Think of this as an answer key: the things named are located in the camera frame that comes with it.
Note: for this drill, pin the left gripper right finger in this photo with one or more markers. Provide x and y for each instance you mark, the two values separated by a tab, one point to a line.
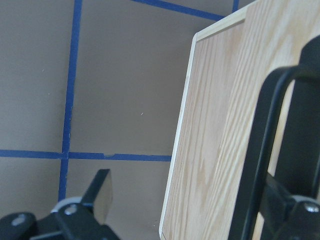
288	216

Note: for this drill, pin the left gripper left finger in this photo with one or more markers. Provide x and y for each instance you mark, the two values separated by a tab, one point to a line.
83	217

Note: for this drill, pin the wooden drawer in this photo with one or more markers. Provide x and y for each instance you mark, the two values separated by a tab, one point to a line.
275	31

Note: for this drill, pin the wooden drawer cabinet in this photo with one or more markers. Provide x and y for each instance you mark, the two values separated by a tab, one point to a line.
202	185

